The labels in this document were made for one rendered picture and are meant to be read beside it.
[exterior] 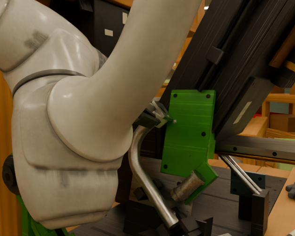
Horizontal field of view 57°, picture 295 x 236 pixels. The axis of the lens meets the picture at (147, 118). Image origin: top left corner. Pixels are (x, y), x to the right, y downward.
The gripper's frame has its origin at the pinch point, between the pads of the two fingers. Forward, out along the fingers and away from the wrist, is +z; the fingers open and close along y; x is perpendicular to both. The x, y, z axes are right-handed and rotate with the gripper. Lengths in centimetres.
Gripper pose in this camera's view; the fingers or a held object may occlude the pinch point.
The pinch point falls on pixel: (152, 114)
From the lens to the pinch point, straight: 65.9
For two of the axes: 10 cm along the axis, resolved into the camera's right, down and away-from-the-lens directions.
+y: -4.6, -7.3, 5.0
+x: -7.5, 6.3, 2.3
